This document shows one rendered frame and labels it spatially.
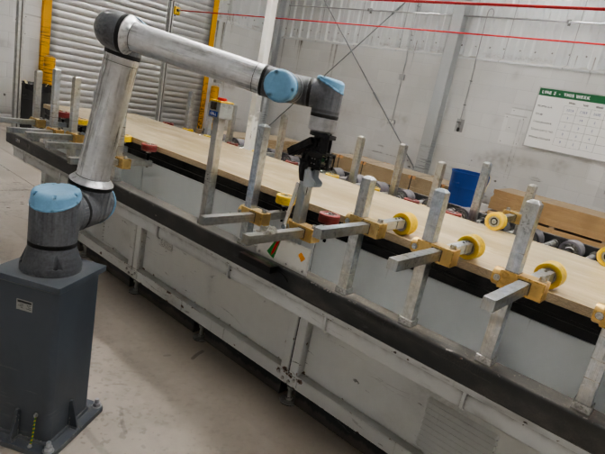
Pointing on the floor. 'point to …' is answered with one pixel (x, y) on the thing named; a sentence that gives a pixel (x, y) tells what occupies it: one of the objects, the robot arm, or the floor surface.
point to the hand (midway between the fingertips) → (303, 190)
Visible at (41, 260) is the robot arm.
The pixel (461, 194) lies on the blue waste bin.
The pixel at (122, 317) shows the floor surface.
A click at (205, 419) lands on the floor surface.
